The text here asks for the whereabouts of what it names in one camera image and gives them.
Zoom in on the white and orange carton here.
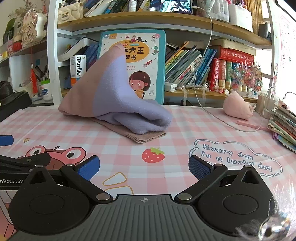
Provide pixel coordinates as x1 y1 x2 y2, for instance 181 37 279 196
70 55 86 87

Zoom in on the wooden bookshelf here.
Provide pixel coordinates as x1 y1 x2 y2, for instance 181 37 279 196
47 0 275 106

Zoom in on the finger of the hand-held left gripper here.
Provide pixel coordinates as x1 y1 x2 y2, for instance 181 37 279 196
0 152 51 174
0 135 14 146

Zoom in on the pink plush toy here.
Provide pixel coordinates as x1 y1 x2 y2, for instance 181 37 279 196
223 90 253 120

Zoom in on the cream quilted handbag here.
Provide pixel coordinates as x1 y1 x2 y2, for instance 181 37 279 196
57 1 84 25

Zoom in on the white charging cable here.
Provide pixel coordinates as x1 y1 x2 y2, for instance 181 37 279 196
191 6 275 133

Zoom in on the pink and purple knit sweater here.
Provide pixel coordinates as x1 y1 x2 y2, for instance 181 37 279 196
58 44 173 144

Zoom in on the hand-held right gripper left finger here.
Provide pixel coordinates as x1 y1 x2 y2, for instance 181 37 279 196
22 156 114 205

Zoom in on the smartphone showing video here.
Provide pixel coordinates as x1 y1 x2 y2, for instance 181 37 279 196
149 0 193 15

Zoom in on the dark brown leather item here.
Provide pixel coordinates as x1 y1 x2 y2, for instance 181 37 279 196
0 81 16 105

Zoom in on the wall chart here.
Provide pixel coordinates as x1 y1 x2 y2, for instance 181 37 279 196
277 14 296 70

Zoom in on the colourful paper flower bouquet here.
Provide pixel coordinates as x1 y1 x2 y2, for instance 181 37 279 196
230 61 263 92

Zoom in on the set of blue books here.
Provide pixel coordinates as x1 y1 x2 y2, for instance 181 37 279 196
85 43 100 70

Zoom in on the row of slanted colourful books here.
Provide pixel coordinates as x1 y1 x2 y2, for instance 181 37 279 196
165 41 216 86

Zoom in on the thick red dictionary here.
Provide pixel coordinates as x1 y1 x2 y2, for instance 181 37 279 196
215 46 255 62

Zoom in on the white jar with blue label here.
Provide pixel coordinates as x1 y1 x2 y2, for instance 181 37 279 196
37 81 53 101

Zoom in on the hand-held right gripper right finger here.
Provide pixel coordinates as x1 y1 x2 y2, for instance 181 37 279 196
174 156 266 205

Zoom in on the white storage box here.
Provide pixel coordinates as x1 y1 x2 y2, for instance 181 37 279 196
203 0 230 23
229 3 253 32

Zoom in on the fluffy metal charm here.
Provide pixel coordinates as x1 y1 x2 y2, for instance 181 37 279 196
235 212 292 241

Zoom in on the row of upper shelf books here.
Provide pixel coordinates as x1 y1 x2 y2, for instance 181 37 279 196
83 0 151 18

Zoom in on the stack of notebooks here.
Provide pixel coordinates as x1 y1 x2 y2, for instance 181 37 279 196
268 101 296 153

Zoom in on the pink checked table mat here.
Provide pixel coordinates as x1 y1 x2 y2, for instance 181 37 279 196
0 104 296 241

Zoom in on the teal bordered children's picture book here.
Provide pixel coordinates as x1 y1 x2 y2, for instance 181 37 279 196
97 30 166 105

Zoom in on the pearl bead string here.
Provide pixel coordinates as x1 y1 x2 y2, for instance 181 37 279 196
177 83 210 93

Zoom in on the beige wooden organiser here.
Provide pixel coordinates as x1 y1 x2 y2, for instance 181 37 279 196
255 94 277 114

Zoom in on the pink flat stick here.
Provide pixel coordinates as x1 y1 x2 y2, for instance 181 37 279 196
236 120 270 131

